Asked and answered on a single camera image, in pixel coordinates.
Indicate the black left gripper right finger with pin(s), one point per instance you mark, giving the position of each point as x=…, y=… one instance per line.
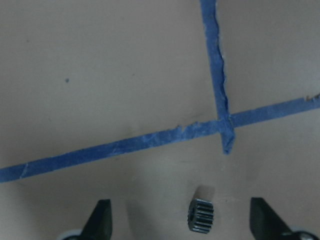
x=265, y=223

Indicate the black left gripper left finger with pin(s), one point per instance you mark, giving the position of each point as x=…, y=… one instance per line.
x=99, y=224

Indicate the small black gear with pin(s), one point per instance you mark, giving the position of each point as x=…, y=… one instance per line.
x=200, y=216

